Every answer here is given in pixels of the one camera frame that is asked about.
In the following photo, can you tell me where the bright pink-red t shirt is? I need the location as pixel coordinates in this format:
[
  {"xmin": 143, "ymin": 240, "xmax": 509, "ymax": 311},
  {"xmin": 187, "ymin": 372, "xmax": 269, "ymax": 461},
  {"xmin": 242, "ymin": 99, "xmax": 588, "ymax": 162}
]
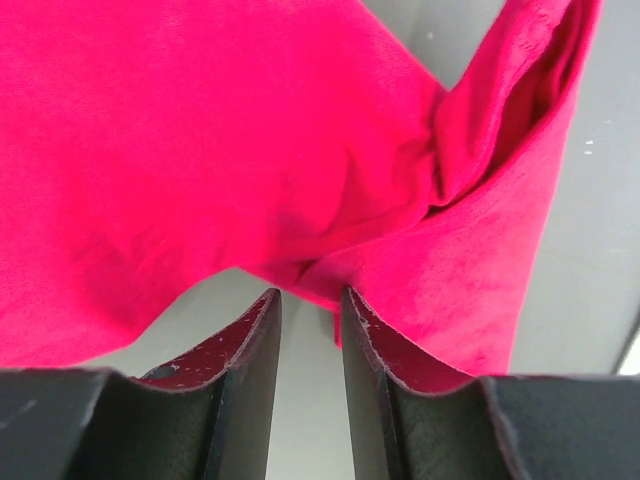
[{"xmin": 1, "ymin": 1, "xmax": 601, "ymax": 375}]

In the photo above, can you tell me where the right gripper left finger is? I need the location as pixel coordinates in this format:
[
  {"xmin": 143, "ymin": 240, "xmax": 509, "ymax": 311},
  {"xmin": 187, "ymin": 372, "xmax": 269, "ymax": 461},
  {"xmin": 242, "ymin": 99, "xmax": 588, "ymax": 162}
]
[{"xmin": 1, "ymin": 289, "xmax": 282, "ymax": 479}]

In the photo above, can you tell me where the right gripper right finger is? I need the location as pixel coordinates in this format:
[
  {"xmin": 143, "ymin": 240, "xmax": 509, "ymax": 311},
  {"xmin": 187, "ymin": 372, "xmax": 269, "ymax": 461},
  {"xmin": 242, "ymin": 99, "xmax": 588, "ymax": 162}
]
[{"xmin": 341, "ymin": 288, "xmax": 639, "ymax": 479}]

